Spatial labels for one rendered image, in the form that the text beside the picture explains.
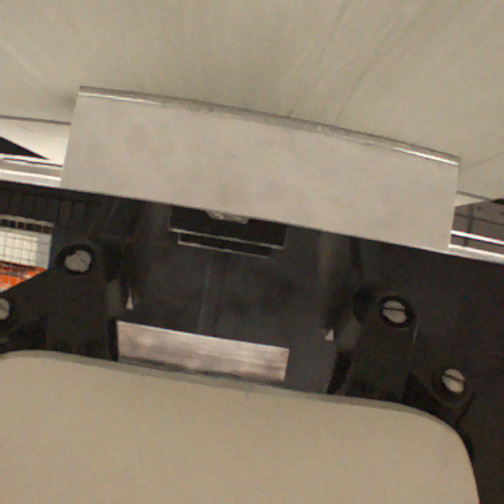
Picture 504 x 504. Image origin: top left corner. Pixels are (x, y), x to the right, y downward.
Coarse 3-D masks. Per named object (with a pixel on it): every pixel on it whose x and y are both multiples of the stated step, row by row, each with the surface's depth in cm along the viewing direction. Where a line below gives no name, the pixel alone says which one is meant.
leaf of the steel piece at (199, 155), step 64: (128, 128) 8; (192, 128) 8; (256, 128) 8; (320, 128) 8; (128, 192) 8; (192, 192) 8; (256, 192) 8; (320, 192) 8; (384, 192) 8; (448, 192) 8
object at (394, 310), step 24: (384, 312) 9; (408, 312) 9; (360, 336) 9; (384, 336) 9; (408, 336) 9; (336, 360) 11; (360, 360) 8; (384, 360) 8; (408, 360) 8; (336, 384) 10; (360, 384) 8; (384, 384) 8
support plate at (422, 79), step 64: (0, 0) 4; (64, 0) 4; (128, 0) 4; (192, 0) 4; (256, 0) 4; (320, 0) 4; (384, 0) 4; (448, 0) 3; (0, 64) 7; (64, 64) 7; (128, 64) 6; (192, 64) 6; (256, 64) 6; (320, 64) 5; (384, 64) 5; (448, 64) 5; (0, 128) 13; (64, 128) 12; (384, 128) 8; (448, 128) 7
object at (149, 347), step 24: (120, 336) 21; (144, 336) 21; (168, 336) 21; (192, 336) 21; (120, 360) 21; (144, 360) 21; (168, 360) 21; (192, 360) 21; (216, 360) 22; (240, 360) 22; (264, 360) 22; (264, 384) 21
